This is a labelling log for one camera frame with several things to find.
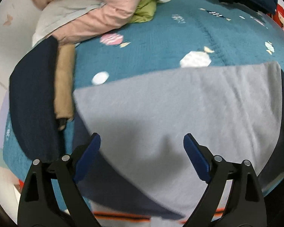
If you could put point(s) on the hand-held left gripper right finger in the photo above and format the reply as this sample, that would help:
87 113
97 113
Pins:
196 157

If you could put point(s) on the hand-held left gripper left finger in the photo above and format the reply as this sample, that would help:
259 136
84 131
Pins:
88 156

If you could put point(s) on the grey and navy sweater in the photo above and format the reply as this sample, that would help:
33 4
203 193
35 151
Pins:
168 104

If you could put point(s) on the tan garment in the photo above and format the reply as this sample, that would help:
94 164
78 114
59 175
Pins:
63 82

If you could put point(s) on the dark navy garment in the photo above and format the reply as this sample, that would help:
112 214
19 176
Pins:
33 94

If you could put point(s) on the teal printed blanket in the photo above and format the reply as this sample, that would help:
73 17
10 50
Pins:
156 40

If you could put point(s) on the pink padded jacket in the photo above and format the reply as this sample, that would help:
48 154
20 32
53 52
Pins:
108 11

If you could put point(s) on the white garment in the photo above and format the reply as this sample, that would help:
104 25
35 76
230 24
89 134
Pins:
61 11

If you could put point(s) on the green padded jacket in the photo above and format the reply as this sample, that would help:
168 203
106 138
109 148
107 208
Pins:
146 4

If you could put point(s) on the red cartoon cushion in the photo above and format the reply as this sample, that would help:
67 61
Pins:
280 16

